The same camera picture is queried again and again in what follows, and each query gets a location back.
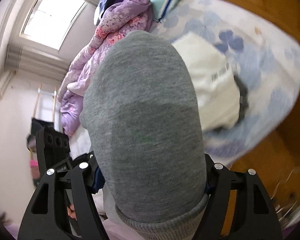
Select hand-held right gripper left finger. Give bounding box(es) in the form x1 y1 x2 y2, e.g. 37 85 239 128
17 155 108 240

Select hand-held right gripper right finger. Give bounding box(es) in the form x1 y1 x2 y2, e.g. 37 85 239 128
192 154 283 240

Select grey zip hoodie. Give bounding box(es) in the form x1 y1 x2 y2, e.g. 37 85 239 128
79 30 210 240

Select wooden drying rack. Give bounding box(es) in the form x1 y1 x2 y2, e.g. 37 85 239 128
31 84 58 130

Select purple floral quilt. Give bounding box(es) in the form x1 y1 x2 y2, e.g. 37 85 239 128
58 0 154 137

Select folded white garment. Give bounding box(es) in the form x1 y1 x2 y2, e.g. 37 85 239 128
171 32 241 130

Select window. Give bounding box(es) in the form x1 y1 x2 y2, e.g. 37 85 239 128
20 0 88 50

